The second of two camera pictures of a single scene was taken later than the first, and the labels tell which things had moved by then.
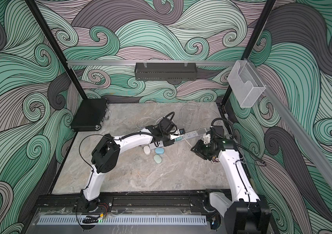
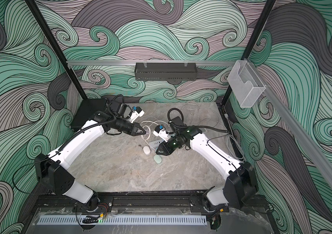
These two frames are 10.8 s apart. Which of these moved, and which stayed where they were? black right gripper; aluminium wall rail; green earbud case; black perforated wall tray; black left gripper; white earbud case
Moved: black left gripper; black right gripper
Stayed: aluminium wall rail; green earbud case; white earbud case; black perforated wall tray
